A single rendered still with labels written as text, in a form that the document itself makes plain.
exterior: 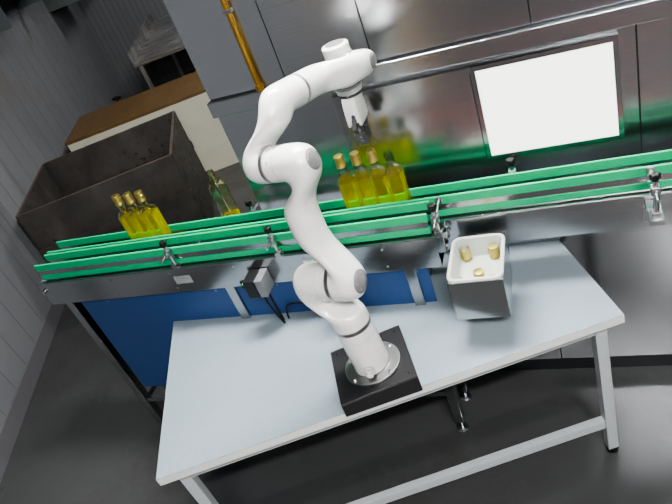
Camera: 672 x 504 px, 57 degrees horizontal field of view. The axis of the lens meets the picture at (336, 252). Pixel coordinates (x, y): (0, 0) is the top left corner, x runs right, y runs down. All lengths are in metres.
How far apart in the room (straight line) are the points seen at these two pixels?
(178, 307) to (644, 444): 1.94
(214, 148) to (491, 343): 4.20
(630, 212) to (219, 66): 1.45
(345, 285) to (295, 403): 0.56
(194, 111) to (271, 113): 4.12
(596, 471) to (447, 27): 1.71
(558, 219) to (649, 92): 0.46
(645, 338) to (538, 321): 0.77
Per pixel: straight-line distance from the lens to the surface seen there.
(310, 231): 1.69
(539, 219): 2.12
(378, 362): 1.97
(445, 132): 2.16
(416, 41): 2.07
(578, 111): 2.13
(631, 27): 2.07
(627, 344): 2.83
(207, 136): 5.81
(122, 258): 2.64
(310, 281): 1.79
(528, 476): 2.67
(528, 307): 2.18
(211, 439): 2.19
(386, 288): 2.27
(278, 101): 1.64
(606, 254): 2.49
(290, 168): 1.59
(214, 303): 2.60
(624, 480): 2.65
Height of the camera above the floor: 2.24
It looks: 33 degrees down
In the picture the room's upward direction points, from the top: 22 degrees counter-clockwise
